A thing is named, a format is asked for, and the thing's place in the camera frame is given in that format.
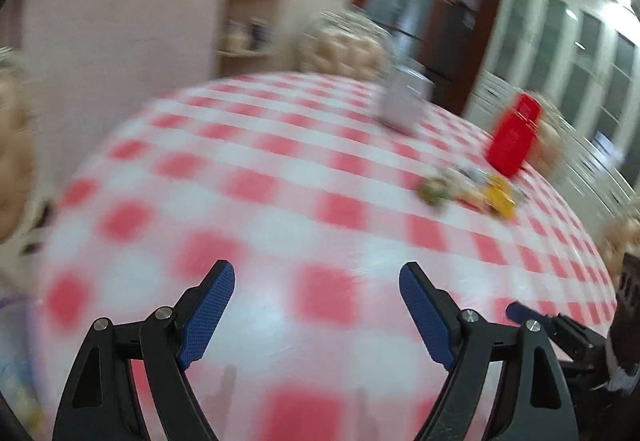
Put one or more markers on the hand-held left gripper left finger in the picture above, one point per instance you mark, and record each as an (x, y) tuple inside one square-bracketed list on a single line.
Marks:
[(210, 316)]

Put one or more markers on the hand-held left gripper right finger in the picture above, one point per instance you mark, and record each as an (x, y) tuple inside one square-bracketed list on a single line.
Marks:
[(425, 316)]

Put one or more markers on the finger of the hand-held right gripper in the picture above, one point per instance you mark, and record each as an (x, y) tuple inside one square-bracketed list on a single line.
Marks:
[(575, 336), (522, 313)]

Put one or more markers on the white black-print snack packet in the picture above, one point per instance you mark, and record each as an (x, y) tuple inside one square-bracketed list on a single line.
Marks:
[(470, 181)]

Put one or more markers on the ornate tufted dining chair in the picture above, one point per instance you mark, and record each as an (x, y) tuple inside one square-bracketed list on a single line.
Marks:
[(620, 236), (345, 51), (15, 146), (550, 136)]

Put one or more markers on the yellow snack packet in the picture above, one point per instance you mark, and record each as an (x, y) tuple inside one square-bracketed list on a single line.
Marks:
[(500, 196)]

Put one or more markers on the green snack packet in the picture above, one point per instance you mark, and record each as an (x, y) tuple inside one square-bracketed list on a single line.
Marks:
[(435, 187)]

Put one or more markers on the red white checkered tablecloth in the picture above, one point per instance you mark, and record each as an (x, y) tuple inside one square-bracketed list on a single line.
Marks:
[(300, 201)]

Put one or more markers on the red thermos jug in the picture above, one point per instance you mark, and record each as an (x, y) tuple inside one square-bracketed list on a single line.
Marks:
[(512, 141)]

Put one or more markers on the white floral teapot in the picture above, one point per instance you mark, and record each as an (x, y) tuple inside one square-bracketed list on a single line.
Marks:
[(402, 101)]

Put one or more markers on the white glass-door cabinets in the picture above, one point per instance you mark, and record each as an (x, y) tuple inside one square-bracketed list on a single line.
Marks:
[(565, 51)]

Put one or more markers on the pale plastic bag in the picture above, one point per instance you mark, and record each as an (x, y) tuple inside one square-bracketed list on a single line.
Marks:
[(235, 38)]

